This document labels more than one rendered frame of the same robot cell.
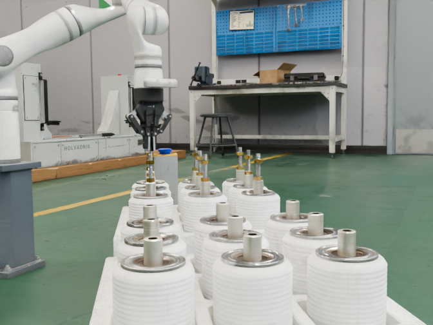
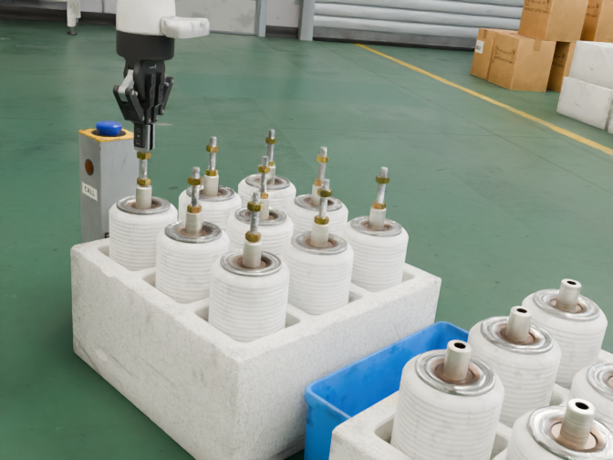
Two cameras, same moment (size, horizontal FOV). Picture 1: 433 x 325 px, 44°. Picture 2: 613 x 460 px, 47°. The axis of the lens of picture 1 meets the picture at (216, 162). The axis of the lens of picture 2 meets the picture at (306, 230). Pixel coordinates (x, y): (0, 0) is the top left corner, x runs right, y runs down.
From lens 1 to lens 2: 79 cm
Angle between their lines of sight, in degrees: 41
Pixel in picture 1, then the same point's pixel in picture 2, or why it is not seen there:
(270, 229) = (562, 332)
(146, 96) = (158, 51)
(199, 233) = (514, 369)
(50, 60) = not seen: outside the picture
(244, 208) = (373, 256)
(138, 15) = not seen: outside the picture
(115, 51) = not seen: outside the picture
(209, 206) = (346, 266)
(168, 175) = (125, 172)
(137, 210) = (252, 297)
